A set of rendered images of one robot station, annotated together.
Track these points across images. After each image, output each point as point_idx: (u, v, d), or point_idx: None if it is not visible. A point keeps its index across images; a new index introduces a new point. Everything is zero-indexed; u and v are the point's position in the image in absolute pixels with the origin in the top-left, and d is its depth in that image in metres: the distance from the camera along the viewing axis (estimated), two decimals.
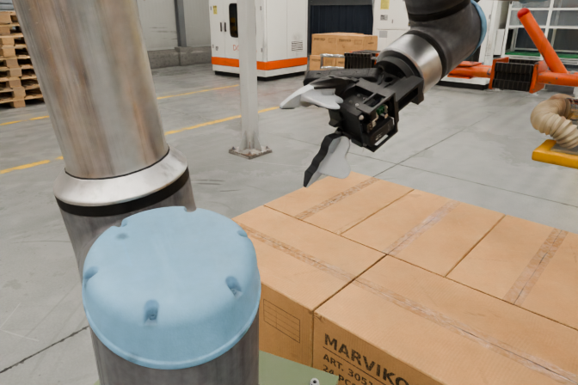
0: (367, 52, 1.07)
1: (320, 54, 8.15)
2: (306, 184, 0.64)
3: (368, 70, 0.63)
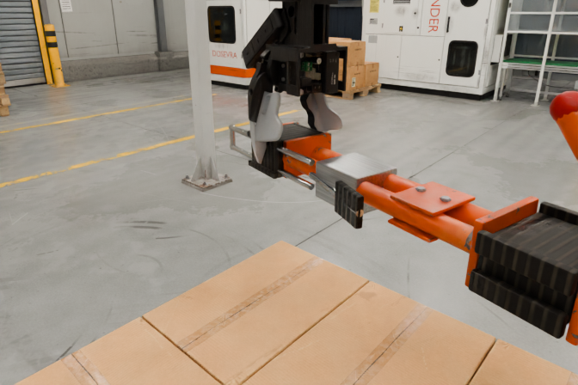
0: None
1: None
2: None
3: (270, 18, 0.52)
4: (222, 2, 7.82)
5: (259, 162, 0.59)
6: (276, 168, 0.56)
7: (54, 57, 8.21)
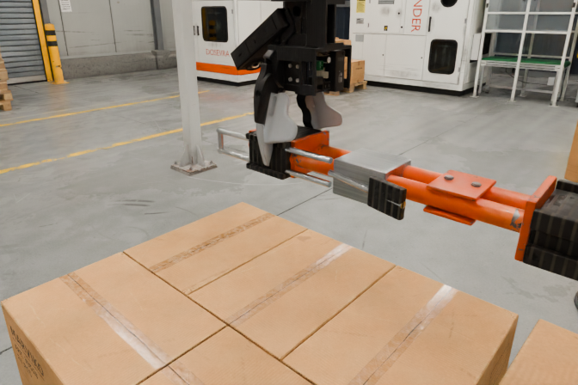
0: None
1: None
2: None
3: (272, 18, 0.52)
4: (214, 3, 8.16)
5: (260, 164, 0.58)
6: (284, 168, 0.56)
7: (54, 55, 8.55)
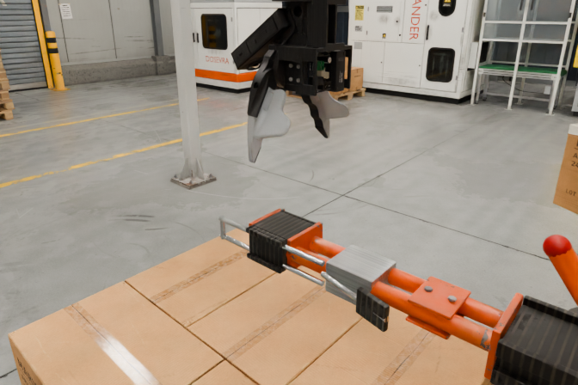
0: (274, 234, 0.62)
1: None
2: (326, 136, 0.63)
3: (273, 18, 0.52)
4: (214, 10, 8.23)
5: (259, 255, 0.64)
6: (281, 263, 0.61)
7: (54, 62, 8.61)
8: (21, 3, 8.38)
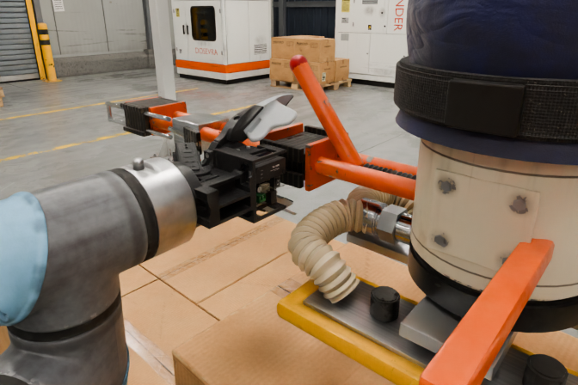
0: (140, 105, 0.75)
1: (279, 58, 8.11)
2: (291, 99, 0.56)
3: None
4: (203, 3, 8.37)
5: (132, 126, 0.78)
6: (144, 128, 0.75)
7: (46, 53, 8.75)
8: None
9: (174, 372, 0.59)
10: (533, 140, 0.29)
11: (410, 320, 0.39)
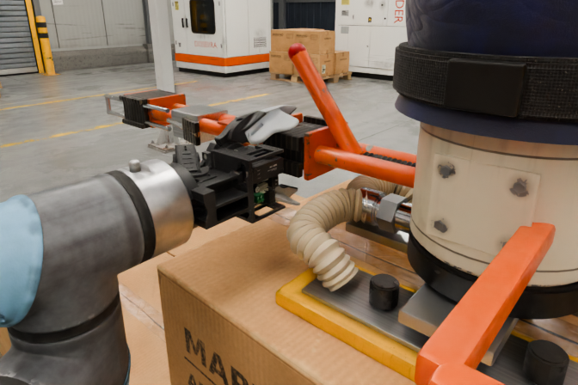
0: (139, 97, 0.75)
1: (279, 50, 8.06)
2: (294, 110, 0.57)
3: None
4: None
5: (131, 119, 0.77)
6: (144, 120, 0.74)
7: (45, 46, 8.70)
8: None
9: (159, 290, 0.55)
10: (534, 119, 0.29)
11: (409, 307, 0.38)
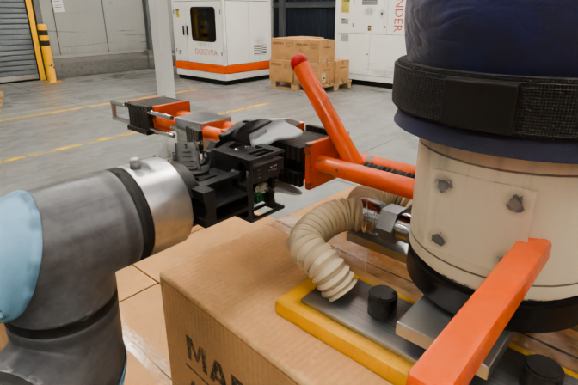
0: (144, 104, 0.76)
1: (279, 58, 8.11)
2: (298, 125, 0.58)
3: None
4: (203, 3, 8.37)
5: (136, 125, 0.78)
6: (148, 126, 0.75)
7: (46, 54, 8.75)
8: None
9: (162, 297, 0.55)
10: (529, 138, 0.29)
11: (407, 319, 0.38)
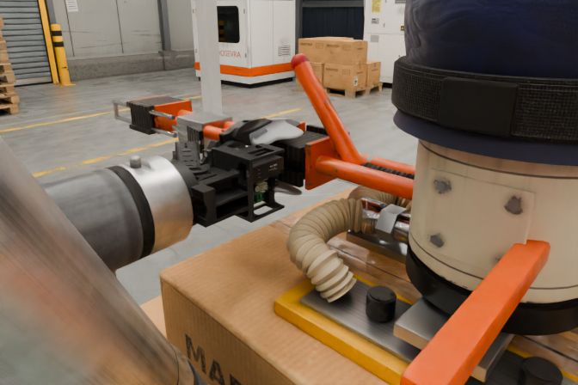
0: (146, 104, 0.76)
1: None
2: (298, 126, 0.58)
3: None
4: (225, 2, 7.94)
5: (138, 125, 0.78)
6: (150, 126, 0.75)
7: (60, 56, 8.32)
8: None
9: (162, 296, 0.55)
10: (527, 139, 0.29)
11: (405, 320, 0.38)
